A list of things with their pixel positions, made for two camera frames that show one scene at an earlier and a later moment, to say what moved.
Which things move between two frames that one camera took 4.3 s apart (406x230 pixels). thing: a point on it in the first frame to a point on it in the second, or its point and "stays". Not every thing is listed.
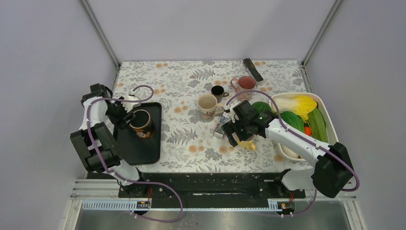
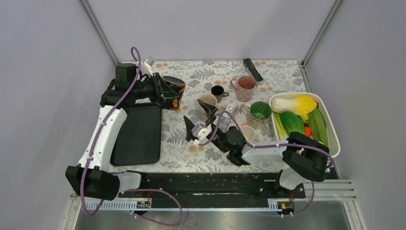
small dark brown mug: x=218 y=91 stays
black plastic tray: x=136 y=151 stays
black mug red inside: x=142 y=126 to x=177 y=86
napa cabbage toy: x=300 y=105 stays
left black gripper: x=119 y=121 to x=160 y=95
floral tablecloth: x=197 y=96 stays
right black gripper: x=229 y=128 to x=209 y=110
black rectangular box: x=249 y=65 stays
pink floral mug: x=244 y=83 stays
